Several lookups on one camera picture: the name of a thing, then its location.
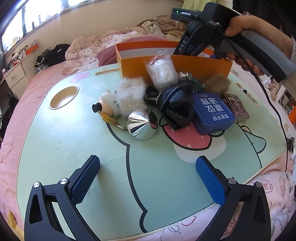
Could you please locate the white fluffy pompom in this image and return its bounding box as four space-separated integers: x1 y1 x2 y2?
115 77 147 116

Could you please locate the clear bag white cotton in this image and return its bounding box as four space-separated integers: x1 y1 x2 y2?
145 50 178 92

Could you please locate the beige clothes pile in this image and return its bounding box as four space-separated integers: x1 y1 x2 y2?
137 15 188 42

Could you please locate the orange cardboard box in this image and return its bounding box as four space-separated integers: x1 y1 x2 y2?
117 41 232 85

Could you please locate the brown playing card box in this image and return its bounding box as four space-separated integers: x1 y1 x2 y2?
220 92 250 123

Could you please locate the dark pink pillow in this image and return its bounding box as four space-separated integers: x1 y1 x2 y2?
97 35 169 67

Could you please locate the pig figurine keychain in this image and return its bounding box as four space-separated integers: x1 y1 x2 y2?
92 90 127 131

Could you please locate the blue tin box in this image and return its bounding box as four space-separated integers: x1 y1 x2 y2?
192 93 235 135

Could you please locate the pink bed sheet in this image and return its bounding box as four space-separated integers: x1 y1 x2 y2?
0 62 65 228

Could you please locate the green cartoon lap table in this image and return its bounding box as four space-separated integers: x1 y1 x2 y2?
16 65 286 240

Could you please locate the green hanging garment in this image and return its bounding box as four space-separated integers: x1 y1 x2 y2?
183 0 209 11

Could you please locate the black plastic bag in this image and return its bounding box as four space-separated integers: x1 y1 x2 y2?
157 83 194 130

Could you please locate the pink floral quilt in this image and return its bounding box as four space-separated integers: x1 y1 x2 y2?
62 27 146 75

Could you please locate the black clothes pile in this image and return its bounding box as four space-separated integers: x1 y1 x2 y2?
34 44 70 74

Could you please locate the orange shelf organizer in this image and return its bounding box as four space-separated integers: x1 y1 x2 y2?
25 44 39 56

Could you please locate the silver cone lamp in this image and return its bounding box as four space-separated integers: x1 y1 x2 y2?
127 110 159 141

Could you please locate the black lace fabric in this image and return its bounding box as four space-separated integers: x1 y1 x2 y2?
144 86 161 107

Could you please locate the right hand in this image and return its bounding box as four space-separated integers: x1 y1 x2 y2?
224 14 295 76

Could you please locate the brown fuzzy pouch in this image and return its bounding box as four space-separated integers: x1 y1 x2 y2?
204 74 231 96

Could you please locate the green foil wrapper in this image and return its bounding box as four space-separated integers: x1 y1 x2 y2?
178 71 205 93

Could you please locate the white bedside drawer cabinet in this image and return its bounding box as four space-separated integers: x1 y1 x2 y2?
5 64 29 99

